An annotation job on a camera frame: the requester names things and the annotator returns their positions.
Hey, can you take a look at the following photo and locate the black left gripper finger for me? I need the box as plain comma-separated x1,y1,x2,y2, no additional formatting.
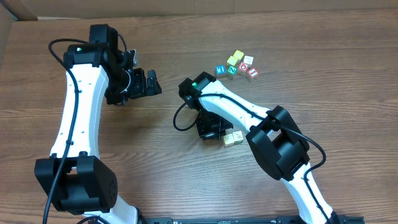
146,70,162,96
107,93,126,106

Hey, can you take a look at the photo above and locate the yellow G letter block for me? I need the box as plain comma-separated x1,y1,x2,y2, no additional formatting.
223,134,235,147

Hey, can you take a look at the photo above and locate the yellow S letter block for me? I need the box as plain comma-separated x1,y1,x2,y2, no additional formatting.
232,131,244,144

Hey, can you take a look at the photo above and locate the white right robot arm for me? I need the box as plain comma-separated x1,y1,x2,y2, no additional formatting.
178,72,339,223

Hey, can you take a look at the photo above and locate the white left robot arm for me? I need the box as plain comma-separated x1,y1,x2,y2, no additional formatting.
34,24,162,223

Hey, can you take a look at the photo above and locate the blue letter block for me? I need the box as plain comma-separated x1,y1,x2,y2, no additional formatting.
215,65,226,79

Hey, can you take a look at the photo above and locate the green Z letter block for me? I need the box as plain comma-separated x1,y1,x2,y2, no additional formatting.
227,65,238,79

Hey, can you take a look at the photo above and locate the red picture block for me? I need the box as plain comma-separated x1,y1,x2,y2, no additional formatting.
238,62,249,76

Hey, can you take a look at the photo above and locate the red I letter block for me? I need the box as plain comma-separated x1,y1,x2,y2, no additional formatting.
246,67,259,82

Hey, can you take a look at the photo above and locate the yellow block near cluster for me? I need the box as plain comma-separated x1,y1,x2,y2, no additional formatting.
226,56,239,67

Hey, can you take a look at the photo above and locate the yellow block cluster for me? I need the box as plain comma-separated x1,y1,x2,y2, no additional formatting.
233,50,244,60
226,56,239,67

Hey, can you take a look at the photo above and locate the yellow block far cluster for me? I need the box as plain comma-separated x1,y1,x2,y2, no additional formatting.
233,50,244,60

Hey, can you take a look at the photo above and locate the white picture block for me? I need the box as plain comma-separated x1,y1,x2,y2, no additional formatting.
243,55,254,68

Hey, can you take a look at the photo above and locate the cardboard box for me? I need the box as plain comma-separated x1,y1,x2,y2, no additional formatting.
1,0,397,21

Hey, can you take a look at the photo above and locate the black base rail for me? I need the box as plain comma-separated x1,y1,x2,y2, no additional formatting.
142,215,364,224

